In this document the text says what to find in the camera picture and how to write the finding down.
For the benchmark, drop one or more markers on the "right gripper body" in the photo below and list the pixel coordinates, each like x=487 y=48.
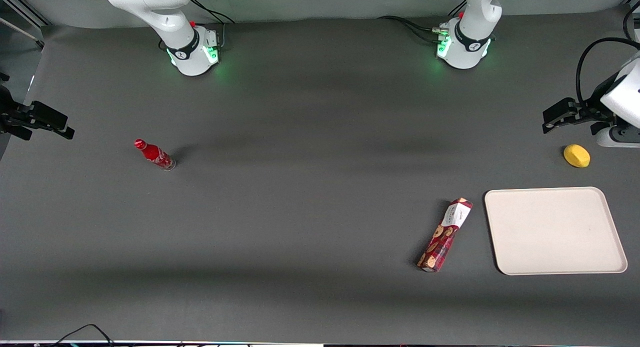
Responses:
x=9 y=112

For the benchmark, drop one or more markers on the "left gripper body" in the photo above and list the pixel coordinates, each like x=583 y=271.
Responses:
x=593 y=108

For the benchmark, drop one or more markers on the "red cookie box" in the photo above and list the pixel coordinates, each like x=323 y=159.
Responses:
x=445 y=234

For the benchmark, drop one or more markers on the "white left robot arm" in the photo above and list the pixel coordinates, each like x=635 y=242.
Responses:
x=472 y=32

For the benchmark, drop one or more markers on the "cream plastic tray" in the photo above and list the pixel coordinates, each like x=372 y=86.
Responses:
x=552 y=232

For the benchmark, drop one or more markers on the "yellow lemon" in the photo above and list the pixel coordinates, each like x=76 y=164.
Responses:
x=576 y=155

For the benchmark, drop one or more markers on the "red cola bottle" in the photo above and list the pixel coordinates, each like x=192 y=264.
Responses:
x=155 y=155

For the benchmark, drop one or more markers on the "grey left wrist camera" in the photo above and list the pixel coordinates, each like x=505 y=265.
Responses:
x=617 y=137

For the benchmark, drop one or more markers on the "aluminium frame rail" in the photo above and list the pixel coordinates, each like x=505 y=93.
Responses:
x=22 y=9

